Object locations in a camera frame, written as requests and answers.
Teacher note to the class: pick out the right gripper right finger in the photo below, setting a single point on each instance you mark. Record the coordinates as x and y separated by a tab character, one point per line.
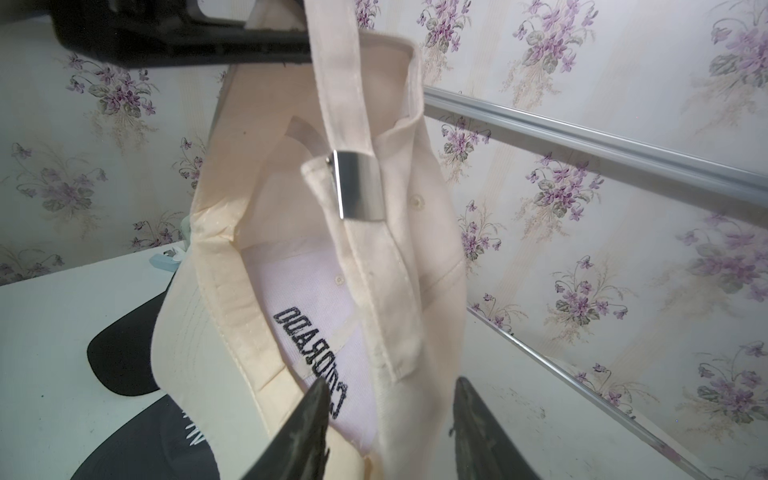
483	450

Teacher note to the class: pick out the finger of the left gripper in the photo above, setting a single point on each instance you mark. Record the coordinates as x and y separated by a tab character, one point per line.
157	34

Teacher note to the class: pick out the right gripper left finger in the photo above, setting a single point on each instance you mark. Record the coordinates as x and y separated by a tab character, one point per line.
299	451

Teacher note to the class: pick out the dark grey baseball cap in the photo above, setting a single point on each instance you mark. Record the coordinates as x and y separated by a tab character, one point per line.
160	443

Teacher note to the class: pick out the black cap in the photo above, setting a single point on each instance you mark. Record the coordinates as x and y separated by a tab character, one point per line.
120	355

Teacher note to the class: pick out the beige cap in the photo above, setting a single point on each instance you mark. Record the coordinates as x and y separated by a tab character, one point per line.
324	246

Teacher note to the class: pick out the small blue white object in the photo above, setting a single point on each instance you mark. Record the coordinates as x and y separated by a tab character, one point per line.
169	260

